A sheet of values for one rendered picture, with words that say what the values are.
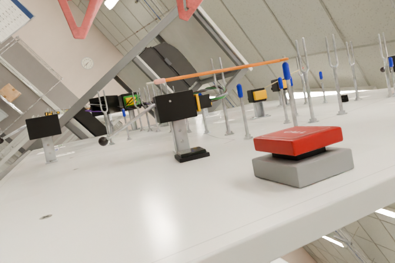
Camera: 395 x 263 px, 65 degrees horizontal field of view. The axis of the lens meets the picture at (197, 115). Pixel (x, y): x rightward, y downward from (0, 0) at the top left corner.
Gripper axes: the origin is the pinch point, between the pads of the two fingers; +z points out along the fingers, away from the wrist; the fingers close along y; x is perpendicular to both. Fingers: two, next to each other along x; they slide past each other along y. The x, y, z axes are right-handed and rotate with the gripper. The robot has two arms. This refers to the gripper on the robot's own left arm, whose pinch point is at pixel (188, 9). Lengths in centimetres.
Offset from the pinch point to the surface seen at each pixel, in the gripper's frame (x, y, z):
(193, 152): -4.0, -7.5, 20.5
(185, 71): -20, 107, -11
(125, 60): 9, 94, -6
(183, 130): -3.5, -0.8, 18.0
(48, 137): 18.9, 25.6, 26.1
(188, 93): -2.6, -2.0, 12.6
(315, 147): -8.1, -25.9, 17.0
